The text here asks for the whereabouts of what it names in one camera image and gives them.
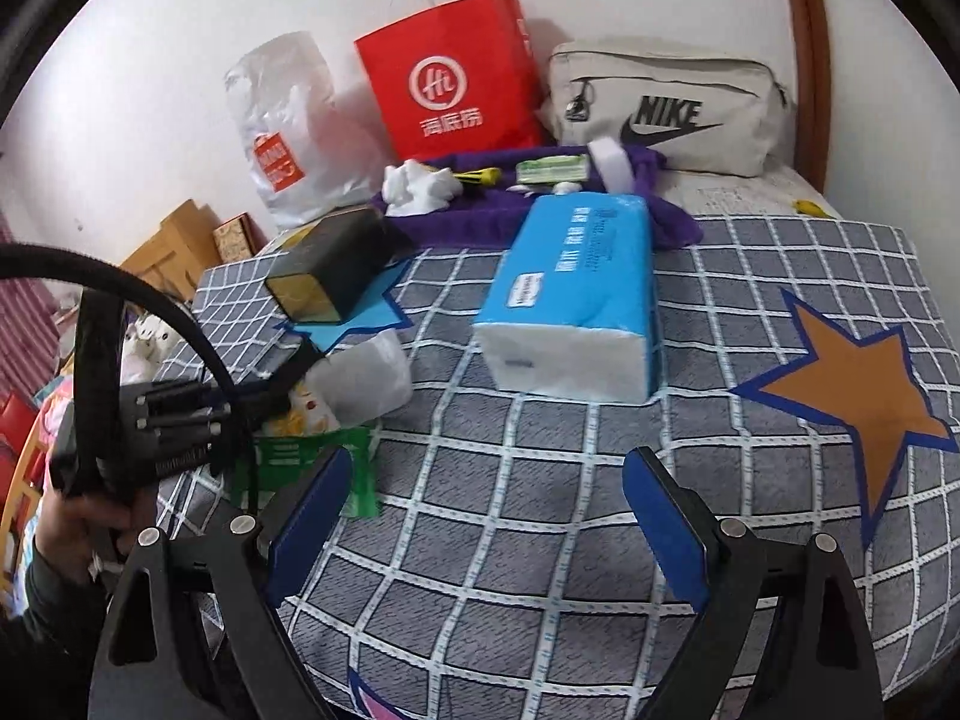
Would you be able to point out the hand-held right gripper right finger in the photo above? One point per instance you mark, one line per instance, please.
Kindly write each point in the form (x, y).
(664, 532)

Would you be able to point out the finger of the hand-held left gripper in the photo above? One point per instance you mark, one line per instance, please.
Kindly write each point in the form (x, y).
(187, 394)
(187, 435)

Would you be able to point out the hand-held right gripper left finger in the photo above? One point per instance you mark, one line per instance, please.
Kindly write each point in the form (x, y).
(307, 525)

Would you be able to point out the white printed snack bag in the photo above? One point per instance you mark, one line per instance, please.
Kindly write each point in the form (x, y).
(367, 382)

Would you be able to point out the blue tissue pack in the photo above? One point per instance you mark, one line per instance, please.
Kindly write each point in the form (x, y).
(577, 270)

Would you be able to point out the white foam block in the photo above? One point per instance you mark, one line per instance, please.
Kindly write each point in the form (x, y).
(611, 161)

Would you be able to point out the person's left forearm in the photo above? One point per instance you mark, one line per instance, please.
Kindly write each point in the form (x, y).
(60, 637)

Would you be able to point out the person's left hand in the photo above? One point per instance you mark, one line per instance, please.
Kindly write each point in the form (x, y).
(75, 540)

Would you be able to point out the white stuffed toys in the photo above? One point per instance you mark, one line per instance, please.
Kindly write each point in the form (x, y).
(154, 345)

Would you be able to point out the green packet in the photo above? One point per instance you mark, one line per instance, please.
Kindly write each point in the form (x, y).
(330, 457)

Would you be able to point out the grey grid star print quilt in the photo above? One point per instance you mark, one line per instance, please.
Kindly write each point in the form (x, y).
(562, 502)

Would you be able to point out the red striped cloth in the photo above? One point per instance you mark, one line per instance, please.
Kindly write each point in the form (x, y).
(26, 337)

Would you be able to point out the plain cardboard box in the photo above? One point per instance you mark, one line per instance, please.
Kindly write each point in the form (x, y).
(169, 247)

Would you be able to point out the patterned brown box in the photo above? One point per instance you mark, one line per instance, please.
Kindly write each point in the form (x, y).
(238, 238)

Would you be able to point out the black box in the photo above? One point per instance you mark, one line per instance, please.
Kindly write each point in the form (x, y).
(337, 255)

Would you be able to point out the crumpled white tissue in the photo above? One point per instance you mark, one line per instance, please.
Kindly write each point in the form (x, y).
(416, 191)

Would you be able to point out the white plastic shopping bag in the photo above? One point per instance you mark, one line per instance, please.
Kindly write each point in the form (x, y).
(300, 105)

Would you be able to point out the purple towel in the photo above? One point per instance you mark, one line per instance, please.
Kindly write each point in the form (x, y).
(465, 217)

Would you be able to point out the white lace fruit print cloth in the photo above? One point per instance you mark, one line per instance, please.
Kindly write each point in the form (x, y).
(735, 191)

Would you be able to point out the white tube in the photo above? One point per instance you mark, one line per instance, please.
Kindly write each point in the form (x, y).
(562, 187)

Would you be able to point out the yellow black pen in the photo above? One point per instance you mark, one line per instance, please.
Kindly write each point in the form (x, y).
(487, 176)

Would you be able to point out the green white toothpaste box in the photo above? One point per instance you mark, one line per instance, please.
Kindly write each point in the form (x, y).
(551, 169)

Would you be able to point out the beige waist bag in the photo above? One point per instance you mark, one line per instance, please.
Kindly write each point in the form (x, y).
(712, 154)

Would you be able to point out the red paper bag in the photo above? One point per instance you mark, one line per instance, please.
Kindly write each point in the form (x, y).
(450, 52)

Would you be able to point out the brown wooden headboard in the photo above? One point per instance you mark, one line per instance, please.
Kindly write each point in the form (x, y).
(806, 75)

